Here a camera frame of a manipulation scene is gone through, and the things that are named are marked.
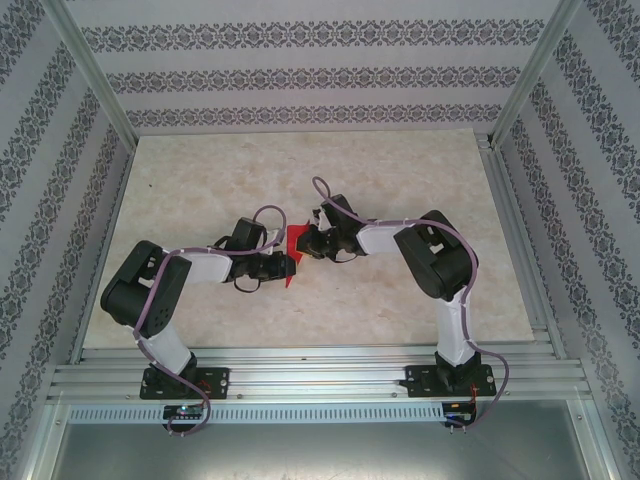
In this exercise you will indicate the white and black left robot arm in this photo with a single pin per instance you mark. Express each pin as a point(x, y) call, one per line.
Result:
point(130, 295)

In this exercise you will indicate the red cloth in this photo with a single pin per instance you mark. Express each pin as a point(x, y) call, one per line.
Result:
point(295, 240)

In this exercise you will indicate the aluminium lower frame strut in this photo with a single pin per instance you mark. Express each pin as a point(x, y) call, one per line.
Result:
point(595, 440)
point(47, 440)

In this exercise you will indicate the grey metal panel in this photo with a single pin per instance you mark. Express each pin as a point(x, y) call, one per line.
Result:
point(320, 450)

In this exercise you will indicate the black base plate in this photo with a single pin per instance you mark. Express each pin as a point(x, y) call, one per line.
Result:
point(215, 381)
point(419, 381)

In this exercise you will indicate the aluminium frame post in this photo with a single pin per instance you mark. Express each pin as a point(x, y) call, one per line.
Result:
point(93, 75)
point(533, 75)

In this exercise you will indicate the aluminium table side rail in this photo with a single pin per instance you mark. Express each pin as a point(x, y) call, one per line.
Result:
point(102, 250)
point(520, 250)

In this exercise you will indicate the aluminium mounting beam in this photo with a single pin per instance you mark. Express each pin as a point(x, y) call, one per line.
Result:
point(320, 372)

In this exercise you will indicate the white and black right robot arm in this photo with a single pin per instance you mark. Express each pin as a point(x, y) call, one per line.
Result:
point(440, 260)

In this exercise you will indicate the small circuit board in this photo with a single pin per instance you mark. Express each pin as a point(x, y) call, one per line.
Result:
point(182, 411)
point(457, 407)

